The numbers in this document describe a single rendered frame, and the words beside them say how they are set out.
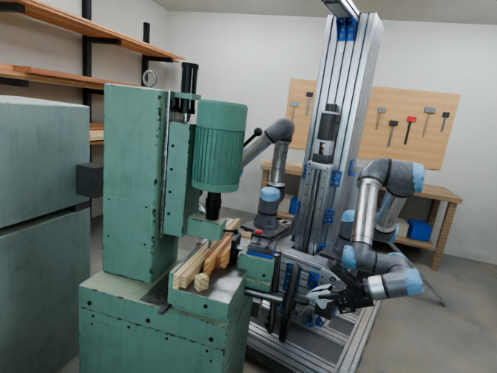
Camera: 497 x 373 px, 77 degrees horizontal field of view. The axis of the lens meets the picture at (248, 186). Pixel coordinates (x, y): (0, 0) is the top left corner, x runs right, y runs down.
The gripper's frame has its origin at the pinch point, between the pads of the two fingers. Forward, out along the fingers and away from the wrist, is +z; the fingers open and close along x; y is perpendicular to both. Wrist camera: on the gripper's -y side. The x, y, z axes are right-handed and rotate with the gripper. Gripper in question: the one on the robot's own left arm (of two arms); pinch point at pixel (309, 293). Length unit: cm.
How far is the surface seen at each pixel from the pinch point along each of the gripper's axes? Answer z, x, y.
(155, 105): 25, -5, -78
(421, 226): -62, 287, 105
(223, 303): 21.3, -18.5, -12.3
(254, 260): 17.1, 4.8, -14.3
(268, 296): 16.9, 3.7, 0.4
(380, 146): -49, 332, 7
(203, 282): 27.4, -15.4, -19.0
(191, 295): 31.2, -19.1, -17.1
